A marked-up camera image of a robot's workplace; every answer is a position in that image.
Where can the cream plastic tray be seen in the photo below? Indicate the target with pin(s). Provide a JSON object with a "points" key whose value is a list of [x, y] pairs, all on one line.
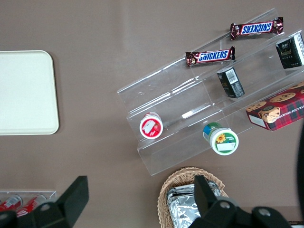
{"points": [[26, 95]]}

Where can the light wicker basket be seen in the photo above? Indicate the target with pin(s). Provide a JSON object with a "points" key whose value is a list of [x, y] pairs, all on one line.
{"points": [[166, 190]]}

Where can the Snickers chocolate bar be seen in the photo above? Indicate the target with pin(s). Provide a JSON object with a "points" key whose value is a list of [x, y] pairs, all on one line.
{"points": [[256, 28], [211, 56]]}

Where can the red tartan cookie box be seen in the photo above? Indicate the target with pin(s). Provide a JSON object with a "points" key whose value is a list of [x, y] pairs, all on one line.
{"points": [[280, 111]]}

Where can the green lid yogurt cup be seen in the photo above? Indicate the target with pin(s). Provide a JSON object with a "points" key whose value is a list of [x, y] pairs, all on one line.
{"points": [[223, 141]]}

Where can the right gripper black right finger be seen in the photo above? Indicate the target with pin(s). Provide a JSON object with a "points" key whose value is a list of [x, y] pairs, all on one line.
{"points": [[206, 202]]}

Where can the red lid yogurt cup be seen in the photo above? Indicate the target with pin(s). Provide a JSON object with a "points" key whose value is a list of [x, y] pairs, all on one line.
{"points": [[151, 127]]}

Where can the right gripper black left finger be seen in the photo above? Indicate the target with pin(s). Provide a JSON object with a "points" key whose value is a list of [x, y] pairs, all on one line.
{"points": [[71, 199]]}

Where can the red cola bottle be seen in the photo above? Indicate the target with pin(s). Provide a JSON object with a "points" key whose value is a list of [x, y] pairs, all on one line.
{"points": [[31, 205], [9, 203]]}

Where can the clear acrylic stepped shelf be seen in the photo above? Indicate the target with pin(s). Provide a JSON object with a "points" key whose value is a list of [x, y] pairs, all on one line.
{"points": [[178, 99]]}

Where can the small black carton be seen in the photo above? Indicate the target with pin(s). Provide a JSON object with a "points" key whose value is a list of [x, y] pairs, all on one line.
{"points": [[231, 83], [291, 52]]}

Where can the silver foil packet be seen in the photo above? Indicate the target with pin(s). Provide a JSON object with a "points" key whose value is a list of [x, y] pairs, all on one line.
{"points": [[183, 209]]}

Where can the clear acrylic bottle rack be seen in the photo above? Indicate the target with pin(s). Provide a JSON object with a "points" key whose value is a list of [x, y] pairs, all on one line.
{"points": [[51, 192]]}

